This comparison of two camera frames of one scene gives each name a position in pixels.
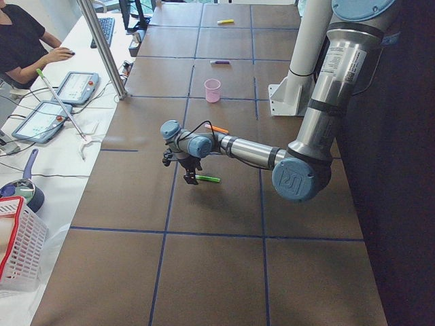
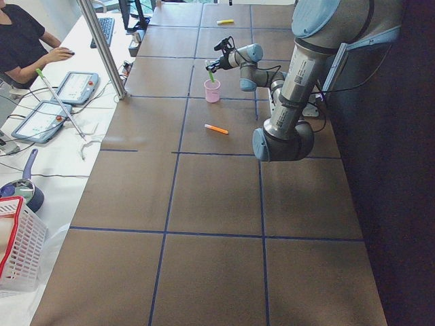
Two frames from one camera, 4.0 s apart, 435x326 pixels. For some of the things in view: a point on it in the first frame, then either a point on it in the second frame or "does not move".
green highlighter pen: x=207 y=178 to x=211 y=75
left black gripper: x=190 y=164 to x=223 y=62
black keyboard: x=107 y=26 does not move
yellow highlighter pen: x=228 y=21 does not move
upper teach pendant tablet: x=79 y=87 does not move
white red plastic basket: x=23 y=238 does not move
